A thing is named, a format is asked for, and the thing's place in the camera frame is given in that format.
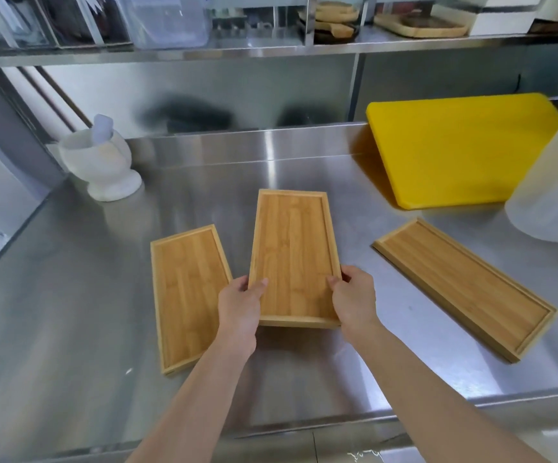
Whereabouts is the person's left forearm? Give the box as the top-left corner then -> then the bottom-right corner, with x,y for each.
126,332 -> 257,463

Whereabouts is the white box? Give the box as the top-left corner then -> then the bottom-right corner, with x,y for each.
457,0 -> 550,36

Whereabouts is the white marble pestle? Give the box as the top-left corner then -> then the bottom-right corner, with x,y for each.
93,114 -> 114,143

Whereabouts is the clear plastic storage container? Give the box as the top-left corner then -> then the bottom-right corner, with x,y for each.
110,0 -> 211,50

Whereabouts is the round wooden board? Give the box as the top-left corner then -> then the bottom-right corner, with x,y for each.
373,12 -> 470,39

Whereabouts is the person's right forearm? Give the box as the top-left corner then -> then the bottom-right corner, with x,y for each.
343,317 -> 554,463

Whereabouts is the stack of wooden plates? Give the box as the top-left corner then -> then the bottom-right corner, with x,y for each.
299,1 -> 361,39

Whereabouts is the person's left hand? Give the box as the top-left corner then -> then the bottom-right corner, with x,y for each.
217,276 -> 269,359

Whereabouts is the person's right hand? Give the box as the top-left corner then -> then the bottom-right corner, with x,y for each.
327,265 -> 384,344

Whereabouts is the translucent plastic jug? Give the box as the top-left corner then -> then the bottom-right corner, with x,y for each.
504,93 -> 558,243

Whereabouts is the yellow plastic cutting board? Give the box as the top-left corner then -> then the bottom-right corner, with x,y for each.
366,93 -> 558,211

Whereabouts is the bamboo tray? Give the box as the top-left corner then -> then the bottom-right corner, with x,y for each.
150,224 -> 234,377
372,218 -> 558,364
248,189 -> 342,329

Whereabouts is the stainless steel shelf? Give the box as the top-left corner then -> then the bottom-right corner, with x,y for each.
0,0 -> 558,70

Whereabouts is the white marble mortar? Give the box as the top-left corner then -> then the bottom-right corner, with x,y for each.
58,130 -> 143,203

